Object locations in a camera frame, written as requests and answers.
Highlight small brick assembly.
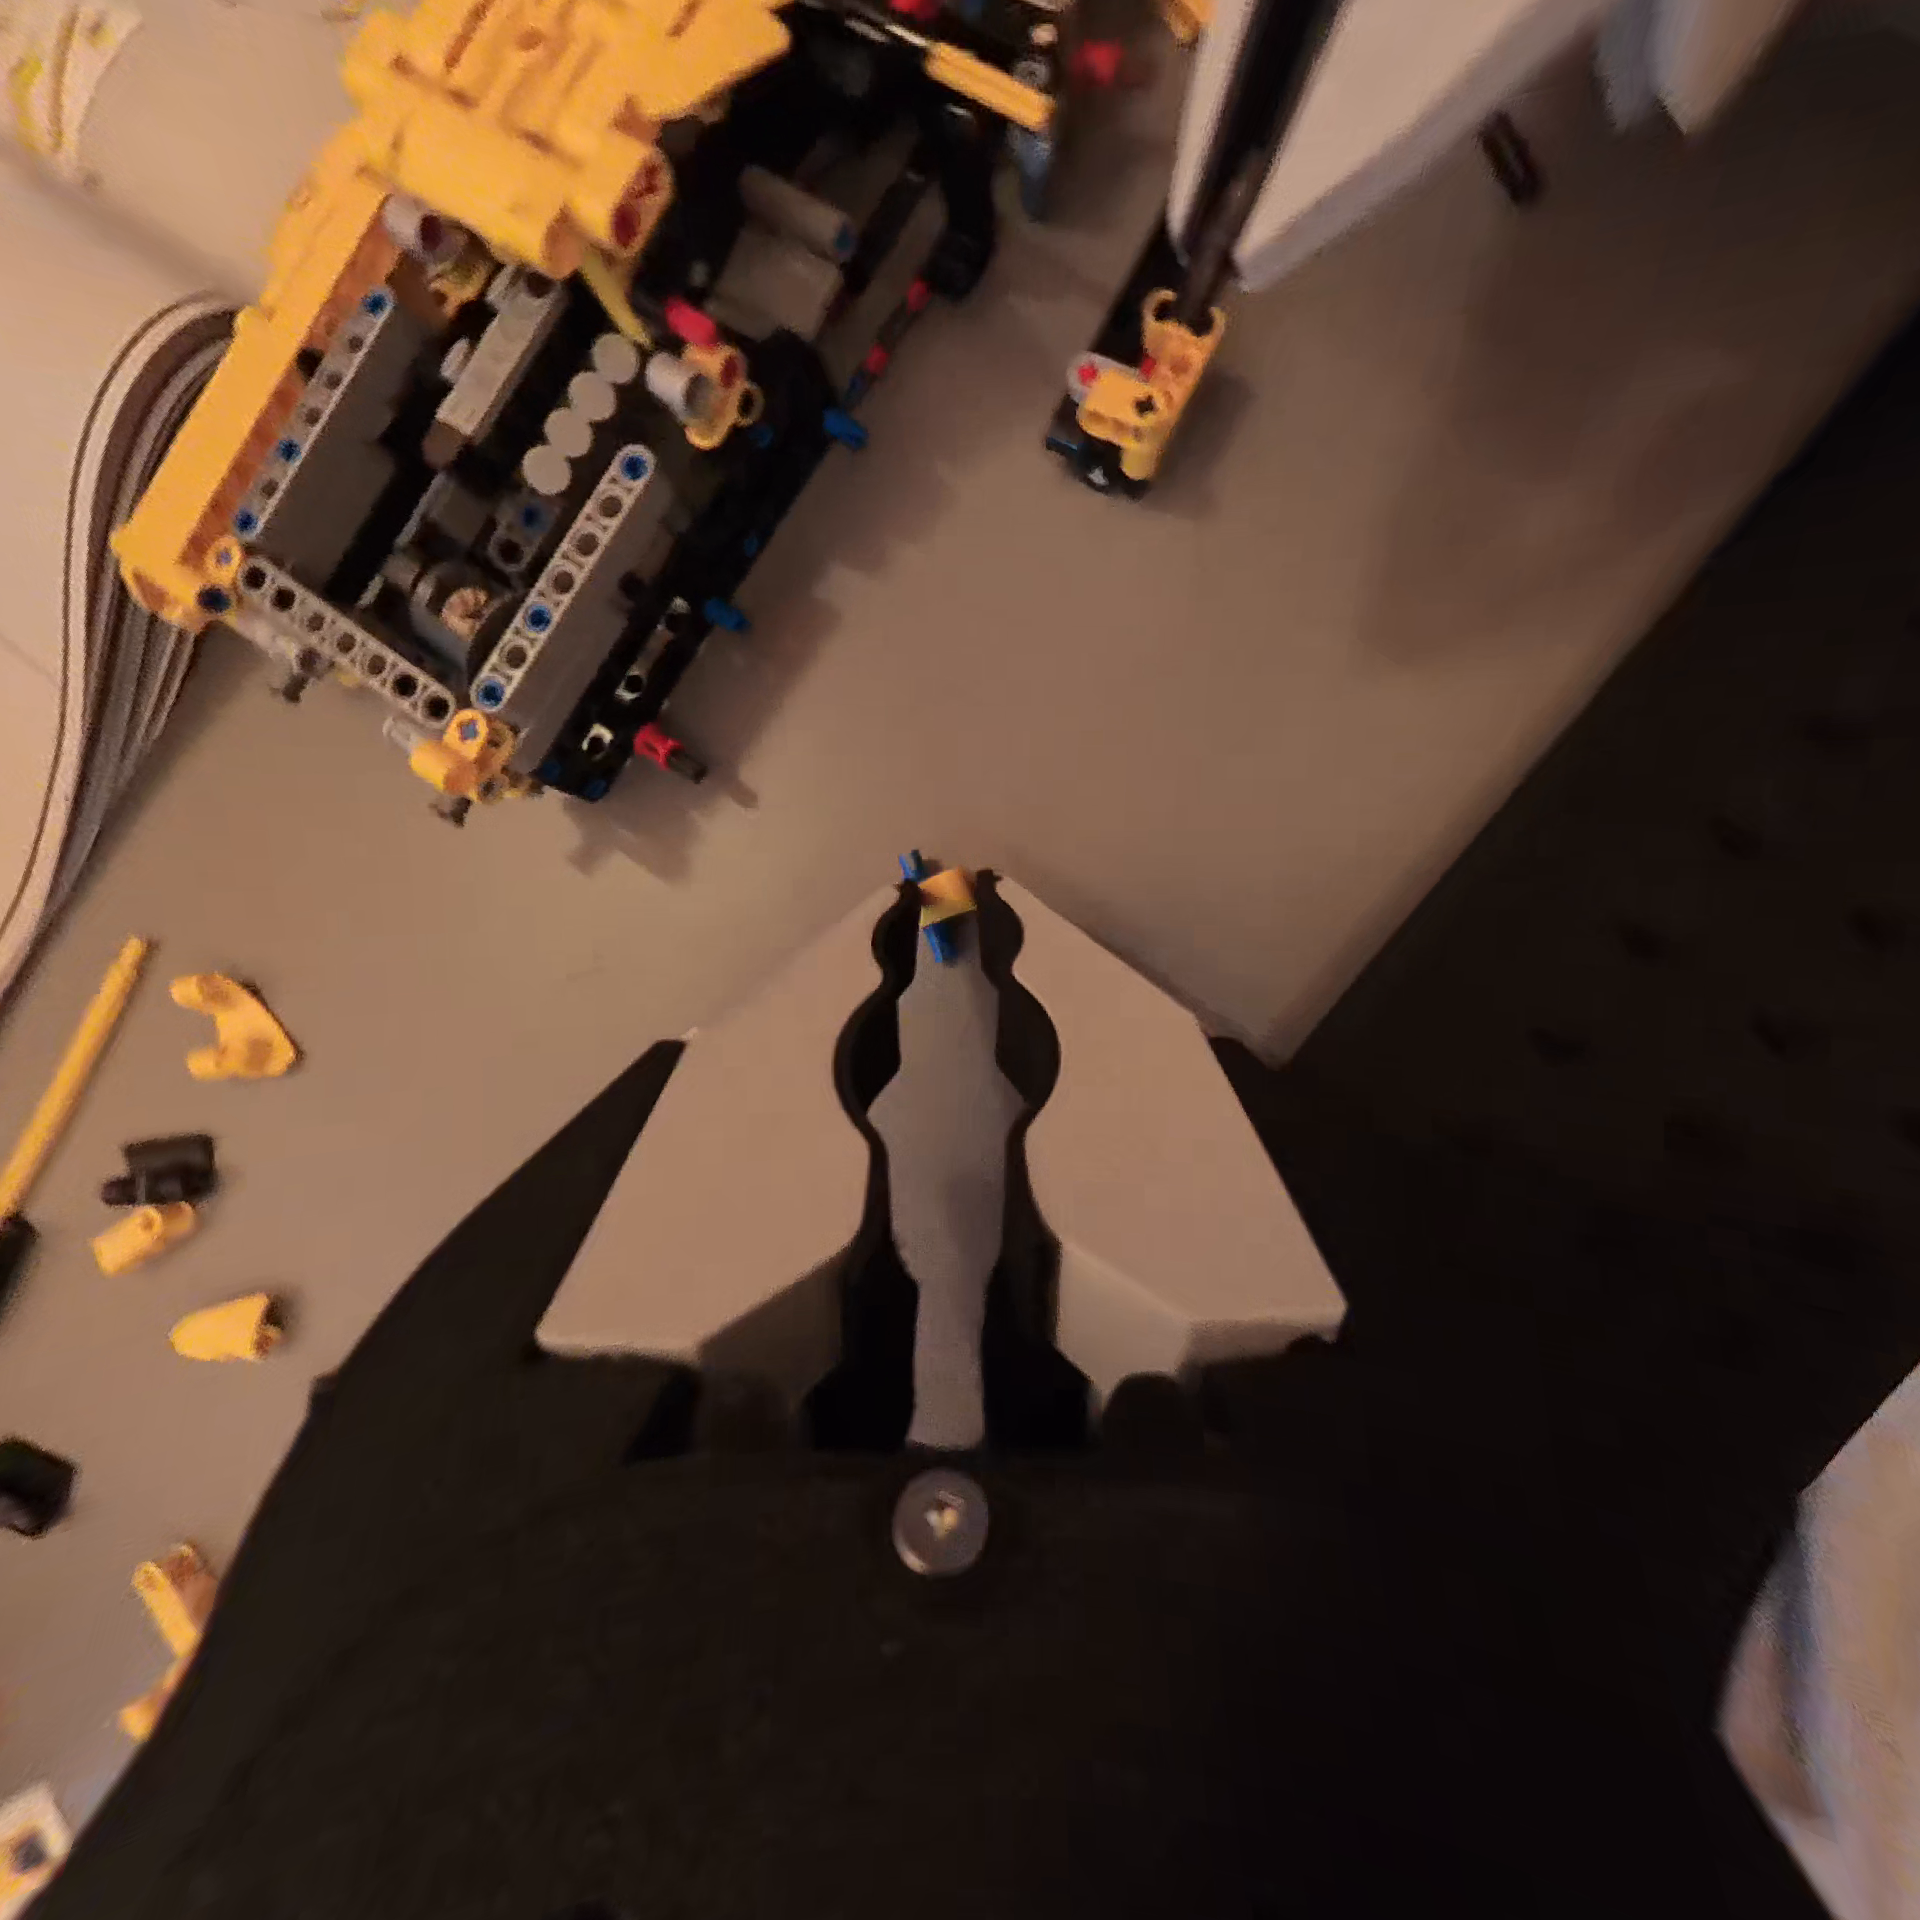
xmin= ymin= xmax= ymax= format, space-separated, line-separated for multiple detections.
xmin=1046 ymin=225 xmax=1231 ymax=497

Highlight yellow curved bar piece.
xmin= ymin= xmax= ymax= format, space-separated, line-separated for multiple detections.
xmin=118 ymin=1545 xmax=223 ymax=1742

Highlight instruction booklet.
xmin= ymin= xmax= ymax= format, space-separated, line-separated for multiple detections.
xmin=0 ymin=0 xmax=354 ymax=992

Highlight thin yellow bar piece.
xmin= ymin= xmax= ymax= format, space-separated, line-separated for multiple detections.
xmin=0 ymin=937 xmax=155 ymax=1308

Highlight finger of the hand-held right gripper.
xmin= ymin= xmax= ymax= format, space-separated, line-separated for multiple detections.
xmin=1223 ymin=0 xmax=1616 ymax=294
xmin=1163 ymin=0 xmax=1309 ymax=325

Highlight grey desk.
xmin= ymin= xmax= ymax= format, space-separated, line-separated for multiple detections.
xmin=0 ymin=0 xmax=1920 ymax=1877

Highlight scattered yellow black pieces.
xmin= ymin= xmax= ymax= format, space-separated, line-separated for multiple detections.
xmin=0 ymin=967 xmax=306 ymax=1538

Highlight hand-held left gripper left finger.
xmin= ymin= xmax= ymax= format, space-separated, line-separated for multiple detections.
xmin=535 ymin=882 xmax=920 ymax=1373

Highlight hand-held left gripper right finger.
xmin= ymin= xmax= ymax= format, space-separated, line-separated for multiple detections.
xmin=979 ymin=869 xmax=1348 ymax=1373

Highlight yellow toy car model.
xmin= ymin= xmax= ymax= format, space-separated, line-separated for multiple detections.
xmin=113 ymin=0 xmax=1067 ymax=827

